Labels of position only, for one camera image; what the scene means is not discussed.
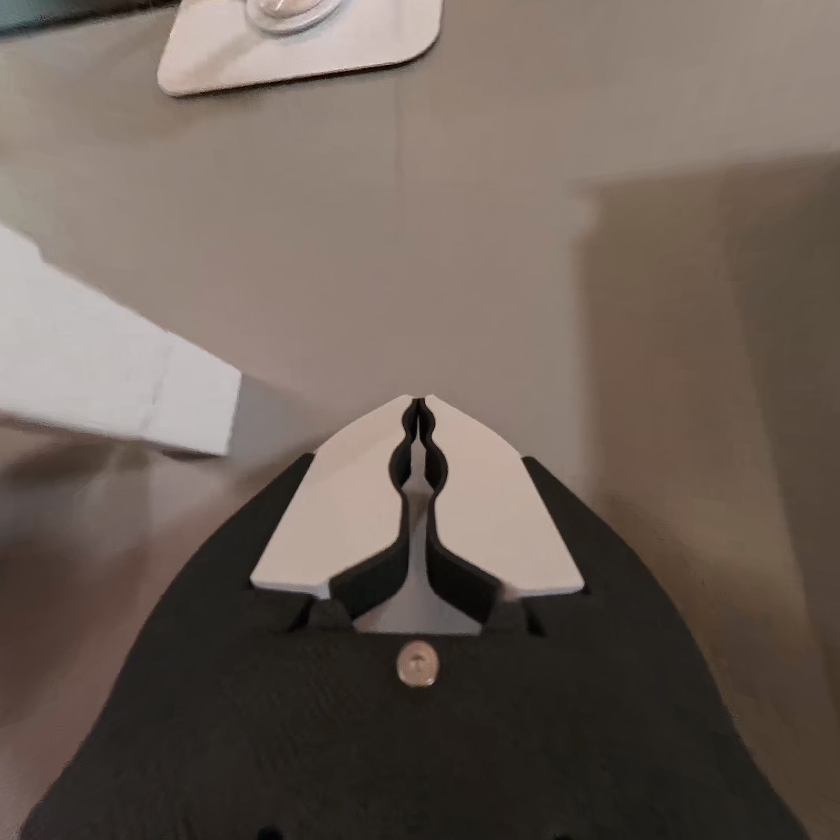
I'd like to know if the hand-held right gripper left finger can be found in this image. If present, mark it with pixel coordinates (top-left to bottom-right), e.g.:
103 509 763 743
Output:
250 394 421 619

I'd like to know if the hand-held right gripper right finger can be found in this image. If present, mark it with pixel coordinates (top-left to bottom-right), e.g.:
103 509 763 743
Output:
419 394 586 622

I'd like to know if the grey desk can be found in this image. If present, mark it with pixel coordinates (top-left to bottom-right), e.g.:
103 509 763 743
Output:
0 0 840 828

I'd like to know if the white lamp base plate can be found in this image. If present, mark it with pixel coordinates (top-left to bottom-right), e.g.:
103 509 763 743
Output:
156 0 442 98

